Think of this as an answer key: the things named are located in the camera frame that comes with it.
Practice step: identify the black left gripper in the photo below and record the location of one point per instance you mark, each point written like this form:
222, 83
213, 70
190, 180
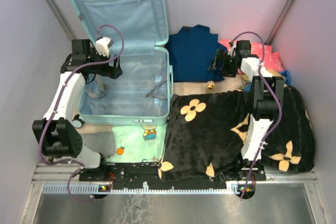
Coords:
113, 72

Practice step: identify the dark blue shirt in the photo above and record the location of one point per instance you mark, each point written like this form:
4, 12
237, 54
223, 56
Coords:
191, 52

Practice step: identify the aluminium frame rail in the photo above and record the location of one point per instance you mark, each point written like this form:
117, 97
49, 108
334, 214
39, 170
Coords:
279, 197

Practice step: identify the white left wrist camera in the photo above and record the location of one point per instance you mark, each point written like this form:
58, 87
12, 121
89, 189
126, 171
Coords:
103, 45

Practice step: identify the black floral fleece blanket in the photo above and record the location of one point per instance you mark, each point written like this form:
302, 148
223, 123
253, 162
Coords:
209, 130

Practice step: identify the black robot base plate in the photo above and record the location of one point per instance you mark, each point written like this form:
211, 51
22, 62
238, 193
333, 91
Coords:
161, 176

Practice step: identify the light green cartoon cloth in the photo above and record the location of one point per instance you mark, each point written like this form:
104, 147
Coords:
138, 143

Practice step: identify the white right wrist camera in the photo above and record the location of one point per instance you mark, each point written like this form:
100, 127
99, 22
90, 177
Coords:
232, 48

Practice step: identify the yellow and blue garment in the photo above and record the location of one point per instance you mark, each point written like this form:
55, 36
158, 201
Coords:
246, 84

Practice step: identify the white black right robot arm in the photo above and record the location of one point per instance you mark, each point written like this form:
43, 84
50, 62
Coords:
265, 97

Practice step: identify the small gold bottle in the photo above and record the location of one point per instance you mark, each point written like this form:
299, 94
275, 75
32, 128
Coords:
210, 85

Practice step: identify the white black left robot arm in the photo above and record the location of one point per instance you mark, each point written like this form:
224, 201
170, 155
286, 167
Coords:
58, 140

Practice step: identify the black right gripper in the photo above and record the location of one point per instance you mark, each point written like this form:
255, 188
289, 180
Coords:
222, 55

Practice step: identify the pink printed garment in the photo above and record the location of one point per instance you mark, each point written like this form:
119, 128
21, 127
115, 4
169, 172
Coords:
271, 60

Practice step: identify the light teal hardshell suitcase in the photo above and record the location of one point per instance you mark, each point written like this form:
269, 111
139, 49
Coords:
139, 30

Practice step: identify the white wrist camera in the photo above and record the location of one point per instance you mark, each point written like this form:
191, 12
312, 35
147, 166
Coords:
103, 45
232, 48

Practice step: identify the white cable duct strip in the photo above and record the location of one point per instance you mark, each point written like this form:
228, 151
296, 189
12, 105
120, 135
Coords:
102, 189

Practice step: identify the grey cloth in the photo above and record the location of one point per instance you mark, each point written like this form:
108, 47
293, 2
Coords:
102, 142

